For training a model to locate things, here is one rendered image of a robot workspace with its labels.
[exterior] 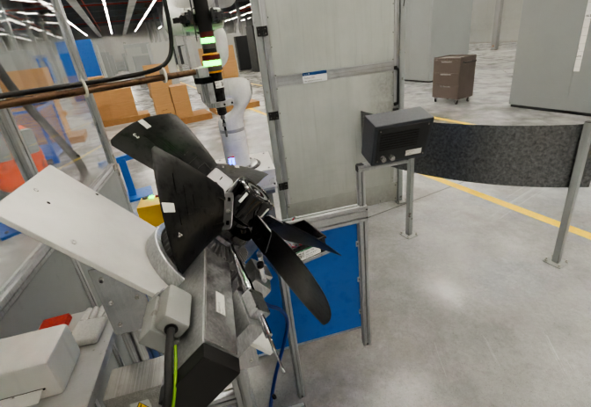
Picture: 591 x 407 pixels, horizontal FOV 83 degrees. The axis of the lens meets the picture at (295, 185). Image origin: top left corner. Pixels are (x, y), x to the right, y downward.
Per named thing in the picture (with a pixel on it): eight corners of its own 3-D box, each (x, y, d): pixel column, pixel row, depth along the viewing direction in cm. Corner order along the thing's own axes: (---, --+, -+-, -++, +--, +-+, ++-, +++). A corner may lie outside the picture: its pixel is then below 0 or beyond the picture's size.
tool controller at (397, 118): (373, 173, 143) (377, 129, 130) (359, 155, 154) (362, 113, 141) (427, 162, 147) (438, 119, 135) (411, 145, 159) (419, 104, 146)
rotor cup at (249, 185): (250, 253, 87) (283, 217, 85) (204, 224, 81) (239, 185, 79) (244, 227, 100) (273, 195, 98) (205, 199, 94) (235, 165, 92)
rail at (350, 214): (164, 266, 139) (159, 250, 136) (165, 261, 143) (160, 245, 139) (368, 221, 154) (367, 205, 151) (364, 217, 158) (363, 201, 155)
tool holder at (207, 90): (211, 110, 82) (202, 68, 78) (194, 109, 86) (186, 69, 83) (239, 103, 88) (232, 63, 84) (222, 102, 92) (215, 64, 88)
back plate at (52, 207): (280, 405, 76) (283, 402, 76) (-75, 258, 48) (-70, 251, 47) (252, 267, 124) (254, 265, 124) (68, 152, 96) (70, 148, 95)
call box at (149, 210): (143, 232, 128) (135, 207, 124) (148, 220, 137) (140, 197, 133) (186, 223, 131) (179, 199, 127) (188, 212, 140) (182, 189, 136)
